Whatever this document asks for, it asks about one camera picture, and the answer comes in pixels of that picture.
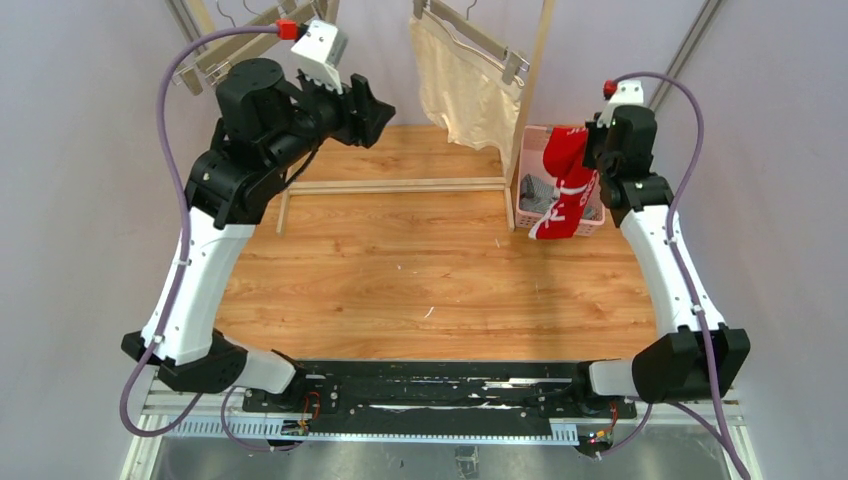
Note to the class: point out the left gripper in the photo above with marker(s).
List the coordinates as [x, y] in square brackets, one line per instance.
[361, 107]

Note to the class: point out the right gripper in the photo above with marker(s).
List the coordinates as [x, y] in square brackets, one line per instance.
[595, 148]

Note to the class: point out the red underwear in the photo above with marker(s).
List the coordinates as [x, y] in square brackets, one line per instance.
[563, 160]

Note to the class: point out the grey striped underwear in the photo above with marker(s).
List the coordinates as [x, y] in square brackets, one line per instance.
[534, 199]

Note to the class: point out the cream underwear hanger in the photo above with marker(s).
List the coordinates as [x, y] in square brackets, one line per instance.
[513, 61]

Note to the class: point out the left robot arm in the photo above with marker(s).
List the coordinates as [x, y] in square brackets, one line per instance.
[268, 131]

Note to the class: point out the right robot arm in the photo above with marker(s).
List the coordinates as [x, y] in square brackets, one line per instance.
[695, 356]

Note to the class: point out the cream underwear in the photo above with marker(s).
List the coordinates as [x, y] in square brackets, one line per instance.
[462, 90]

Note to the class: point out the empty beige clip hanger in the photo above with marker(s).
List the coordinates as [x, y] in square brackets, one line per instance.
[194, 19]

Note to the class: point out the pink plastic basket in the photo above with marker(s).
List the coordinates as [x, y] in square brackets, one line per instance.
[533, 143]

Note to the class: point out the wooden clothes rack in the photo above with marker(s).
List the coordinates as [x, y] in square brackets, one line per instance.
[500, 182]

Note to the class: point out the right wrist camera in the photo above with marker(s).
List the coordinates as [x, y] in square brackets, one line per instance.
[618, 93]

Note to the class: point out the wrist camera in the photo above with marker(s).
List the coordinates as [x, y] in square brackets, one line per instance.
[618, 93]
[318, 53]

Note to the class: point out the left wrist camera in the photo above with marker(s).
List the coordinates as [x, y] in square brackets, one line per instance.
[318, 53]

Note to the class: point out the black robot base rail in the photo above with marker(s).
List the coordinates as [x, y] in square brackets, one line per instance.
[441, 400]

